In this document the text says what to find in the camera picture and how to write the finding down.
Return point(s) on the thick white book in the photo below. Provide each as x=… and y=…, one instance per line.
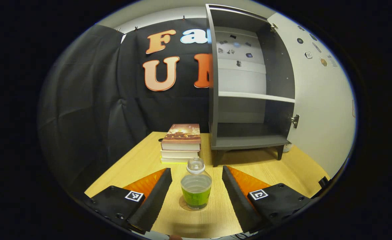
x=179, y=154

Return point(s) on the thin yellow book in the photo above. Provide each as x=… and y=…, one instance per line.
x=174, y=160

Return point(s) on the dark grey cabinet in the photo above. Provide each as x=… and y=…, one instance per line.
x=279, y=76

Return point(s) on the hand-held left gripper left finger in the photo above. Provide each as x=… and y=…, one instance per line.
x=154, y=203

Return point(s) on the black backdrop cloth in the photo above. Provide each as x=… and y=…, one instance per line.
x=92, y=100

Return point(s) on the small white round jar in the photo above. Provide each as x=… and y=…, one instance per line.
x=288, y=147

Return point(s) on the round clear coaster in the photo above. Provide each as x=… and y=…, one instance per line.
x=182, y=204

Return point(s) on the beige cabinet door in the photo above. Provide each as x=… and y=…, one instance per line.
x=316, y=100

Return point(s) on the clear bottle with green label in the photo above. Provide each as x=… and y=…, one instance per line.
x=196, y=193

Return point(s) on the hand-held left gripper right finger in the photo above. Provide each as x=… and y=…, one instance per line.
x=237, y=200

